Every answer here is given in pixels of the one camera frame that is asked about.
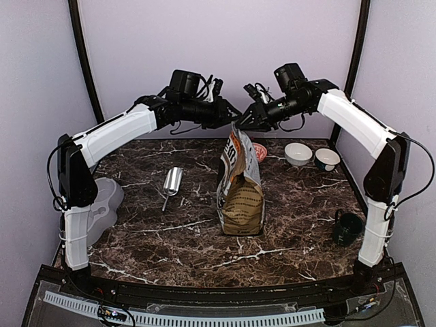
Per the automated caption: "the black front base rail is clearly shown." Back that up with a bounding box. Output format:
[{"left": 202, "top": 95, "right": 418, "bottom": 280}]
[{"left": 40, "top": 265, "right": 389, "bottom": 309}]

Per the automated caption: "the red patterned bowl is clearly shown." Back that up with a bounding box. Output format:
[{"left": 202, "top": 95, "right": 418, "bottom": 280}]
[{"left": 253, "top": 142, "right": 268, "bottom": 163}]

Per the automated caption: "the black corner frame post left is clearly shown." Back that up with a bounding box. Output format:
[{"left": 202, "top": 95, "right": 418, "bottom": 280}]
[{"left": 67, "top": 0, "right": 104, "bottom": 123}]

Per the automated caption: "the silver metal scoop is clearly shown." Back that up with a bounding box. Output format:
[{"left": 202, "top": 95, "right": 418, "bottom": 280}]
[{"left": 161, "top": 167, "right": 183, "bottom": 212}]

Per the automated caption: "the white ceramic bowl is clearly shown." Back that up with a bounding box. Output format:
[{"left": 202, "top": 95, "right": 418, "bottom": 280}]
[{"left": 284, "top": 142, "right": 313, "bottom": 166}]

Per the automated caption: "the black corner frame post right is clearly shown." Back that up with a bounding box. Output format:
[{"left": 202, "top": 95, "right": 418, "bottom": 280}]
[{"left": 344, "top": 0, "right": 371, "bottom": 95}]

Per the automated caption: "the dark rimmed white bowl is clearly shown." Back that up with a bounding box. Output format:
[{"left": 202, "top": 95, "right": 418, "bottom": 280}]
[{"left": 314, "top": 148, "right": 341, "bottom": 172}]

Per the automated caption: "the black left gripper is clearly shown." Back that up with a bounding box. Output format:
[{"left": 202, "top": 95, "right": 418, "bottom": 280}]
[{"left": 182, "top": 95, "right": 243, "bottom": 129}]

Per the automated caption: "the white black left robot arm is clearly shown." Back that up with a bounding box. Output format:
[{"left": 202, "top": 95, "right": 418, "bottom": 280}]
[{"left": 49, "top": 69, "right": 241, "bottom": 297}]

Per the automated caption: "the white cable duct strip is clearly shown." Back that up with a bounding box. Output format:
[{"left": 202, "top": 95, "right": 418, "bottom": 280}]
[{"left": 43, "top": 291, "right": 325, "bottom": 326}]

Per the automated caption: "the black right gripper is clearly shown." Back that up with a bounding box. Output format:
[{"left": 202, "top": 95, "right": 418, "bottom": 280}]
[{"left": 235, "top": 93, "right": 309, "bottom": 132}]

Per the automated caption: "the brown pet food bag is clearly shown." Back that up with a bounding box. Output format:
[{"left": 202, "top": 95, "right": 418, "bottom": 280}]
[{"left": 216, "top": 123, "right": 265, "bottom": 236}]

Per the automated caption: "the translucent double pet bowl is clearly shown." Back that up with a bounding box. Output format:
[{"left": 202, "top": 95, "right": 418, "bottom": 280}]
[{"left": 87, "top": 177, "right": 124, "bottom": 247}]

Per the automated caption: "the dark green mug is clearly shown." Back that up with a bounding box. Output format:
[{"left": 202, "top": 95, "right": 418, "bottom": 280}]
[{"left": 332, "top": 209, "right": 364, "bottom": 247}]

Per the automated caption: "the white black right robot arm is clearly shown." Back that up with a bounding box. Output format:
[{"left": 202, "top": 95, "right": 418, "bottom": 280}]
[{"left": 236, "top": 63, "right": 431, "bottom": 268}]

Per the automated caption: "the black corner frame post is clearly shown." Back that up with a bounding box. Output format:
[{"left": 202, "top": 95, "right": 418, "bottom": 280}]
[
  {"left": 67, "top": 0, "right": 104, "bottom": 123},
  {"left": 344, "top": 0, "right": 371, "bottom": 95}
]

